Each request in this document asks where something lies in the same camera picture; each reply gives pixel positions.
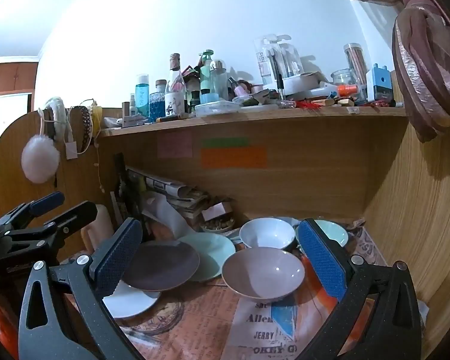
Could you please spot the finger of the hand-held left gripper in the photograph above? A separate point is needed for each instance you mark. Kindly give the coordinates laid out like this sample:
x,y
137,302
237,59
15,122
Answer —
x,y
47,201
77,213

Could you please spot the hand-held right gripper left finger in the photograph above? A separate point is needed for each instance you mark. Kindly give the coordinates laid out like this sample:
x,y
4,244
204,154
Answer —
x,y
120,258

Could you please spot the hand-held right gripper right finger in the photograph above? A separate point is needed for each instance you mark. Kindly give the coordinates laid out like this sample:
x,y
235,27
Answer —
x,y
322,258

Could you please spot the light green bowl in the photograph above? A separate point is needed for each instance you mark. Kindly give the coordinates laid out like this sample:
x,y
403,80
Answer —
x,y
333,232

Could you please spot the dark purple plate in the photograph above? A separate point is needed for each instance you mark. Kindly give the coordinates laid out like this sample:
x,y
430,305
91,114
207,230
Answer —
x,y
165,266

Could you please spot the white plate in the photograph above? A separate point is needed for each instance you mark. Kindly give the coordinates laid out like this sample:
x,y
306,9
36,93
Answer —
x,y
131,303

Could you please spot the pink bowl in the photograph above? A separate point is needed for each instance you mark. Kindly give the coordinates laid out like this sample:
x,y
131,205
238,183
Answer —
x,y
262,273

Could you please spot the white bowl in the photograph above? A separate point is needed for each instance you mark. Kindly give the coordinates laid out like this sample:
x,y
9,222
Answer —
x,y
266,232

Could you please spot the light green plate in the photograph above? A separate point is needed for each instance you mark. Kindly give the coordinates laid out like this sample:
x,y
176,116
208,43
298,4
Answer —
x,y
213,251

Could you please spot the white fluffy pompom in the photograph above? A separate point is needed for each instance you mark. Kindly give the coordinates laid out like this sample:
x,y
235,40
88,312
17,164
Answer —
x,y
37,159

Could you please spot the dark wine bottle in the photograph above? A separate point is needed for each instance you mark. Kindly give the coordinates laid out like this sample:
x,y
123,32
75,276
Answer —
x,y
120,191

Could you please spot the white hanging tag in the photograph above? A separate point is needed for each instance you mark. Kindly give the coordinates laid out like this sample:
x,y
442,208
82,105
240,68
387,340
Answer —
x,y
71,150

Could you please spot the white paper sheet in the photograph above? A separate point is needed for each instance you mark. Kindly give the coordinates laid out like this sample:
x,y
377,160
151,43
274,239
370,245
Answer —
x,y
165,213

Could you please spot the stack of newspapers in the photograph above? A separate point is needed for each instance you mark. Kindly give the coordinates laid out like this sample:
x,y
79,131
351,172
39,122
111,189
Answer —
x,y
172,191

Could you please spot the white fluffy headband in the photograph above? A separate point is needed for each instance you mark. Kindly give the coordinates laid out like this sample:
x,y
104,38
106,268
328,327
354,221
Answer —
x,y
58,114

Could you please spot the brown studded headband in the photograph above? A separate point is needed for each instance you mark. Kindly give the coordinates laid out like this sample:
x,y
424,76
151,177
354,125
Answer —
x,y
85,120

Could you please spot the yellow hair accessory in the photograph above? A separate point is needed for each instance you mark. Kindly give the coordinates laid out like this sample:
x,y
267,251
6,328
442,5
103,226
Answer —
x,y
95,118

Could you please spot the small bowl of coins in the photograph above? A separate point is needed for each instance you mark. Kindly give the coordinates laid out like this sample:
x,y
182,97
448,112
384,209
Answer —
x,y
217,225

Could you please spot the newspaper print tablecloth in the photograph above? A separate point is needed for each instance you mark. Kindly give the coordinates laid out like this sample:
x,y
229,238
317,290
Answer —
x,y
195,330

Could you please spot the small pink box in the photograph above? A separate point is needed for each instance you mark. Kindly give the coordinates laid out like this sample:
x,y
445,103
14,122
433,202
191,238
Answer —
x,y
215,212

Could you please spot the pink sticky note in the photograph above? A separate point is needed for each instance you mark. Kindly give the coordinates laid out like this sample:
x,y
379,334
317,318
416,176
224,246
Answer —
x,y
174,145

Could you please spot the small white spray bottle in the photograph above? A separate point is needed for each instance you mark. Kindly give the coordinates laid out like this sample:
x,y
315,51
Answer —
x,y
132,107

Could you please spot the wooden cabinet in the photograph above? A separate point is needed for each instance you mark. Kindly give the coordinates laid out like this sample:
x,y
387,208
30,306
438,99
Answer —
x,y
11,77

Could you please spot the blue liquid bottle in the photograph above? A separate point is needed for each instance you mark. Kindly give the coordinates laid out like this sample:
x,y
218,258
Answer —
x,y
142,95

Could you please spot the orange sticky note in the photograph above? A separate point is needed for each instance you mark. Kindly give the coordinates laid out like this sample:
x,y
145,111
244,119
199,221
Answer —
x,y
232,157

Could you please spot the blue textured glass jar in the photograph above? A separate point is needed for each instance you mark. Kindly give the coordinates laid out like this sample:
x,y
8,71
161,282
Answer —
x,y
157,103

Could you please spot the white printed mug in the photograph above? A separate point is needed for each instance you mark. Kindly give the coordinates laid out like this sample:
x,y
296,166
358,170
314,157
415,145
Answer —
x,y
174,105

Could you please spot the green sticky note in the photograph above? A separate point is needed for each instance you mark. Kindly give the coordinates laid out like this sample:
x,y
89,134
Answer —
x,y
225,141

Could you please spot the wooden desk shelf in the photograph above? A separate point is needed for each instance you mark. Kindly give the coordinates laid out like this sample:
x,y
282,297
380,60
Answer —
x,y
247,122

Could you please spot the white bottle orange cap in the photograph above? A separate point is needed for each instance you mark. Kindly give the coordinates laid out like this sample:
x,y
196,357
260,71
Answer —
x,y
333,90

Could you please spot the tall clear glass bottle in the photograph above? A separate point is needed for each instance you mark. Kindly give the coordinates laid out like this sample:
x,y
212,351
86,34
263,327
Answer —
x,y
175,75

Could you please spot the clear plastic lidded box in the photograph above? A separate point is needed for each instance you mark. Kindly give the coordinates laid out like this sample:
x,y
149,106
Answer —
x,y
217,108

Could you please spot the white cardboard box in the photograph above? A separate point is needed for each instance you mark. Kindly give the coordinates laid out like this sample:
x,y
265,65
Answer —
x,y
302,80

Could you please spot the short glass jar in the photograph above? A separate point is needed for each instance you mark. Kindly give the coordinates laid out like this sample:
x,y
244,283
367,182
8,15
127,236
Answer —
x,y
343,78

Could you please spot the blue white pencil sharpener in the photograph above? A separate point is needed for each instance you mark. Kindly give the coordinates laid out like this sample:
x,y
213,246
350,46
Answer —
x,y
378,82

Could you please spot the green pump bottle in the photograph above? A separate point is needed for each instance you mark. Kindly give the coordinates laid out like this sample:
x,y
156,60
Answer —
x,y
206,78

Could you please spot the clear bottle silver cap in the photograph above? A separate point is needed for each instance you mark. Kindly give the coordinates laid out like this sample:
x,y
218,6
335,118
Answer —
x,y
219,78

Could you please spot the tall clear pencil jar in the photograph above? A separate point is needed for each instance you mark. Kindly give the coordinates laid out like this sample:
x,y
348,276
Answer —
x,y
354,62

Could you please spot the clear brush package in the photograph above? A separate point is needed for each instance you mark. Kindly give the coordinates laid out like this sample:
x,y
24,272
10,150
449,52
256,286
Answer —
x,y
275,60

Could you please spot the brown pink curtain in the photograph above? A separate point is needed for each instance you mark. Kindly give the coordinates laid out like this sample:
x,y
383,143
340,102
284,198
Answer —
x,y
423,63

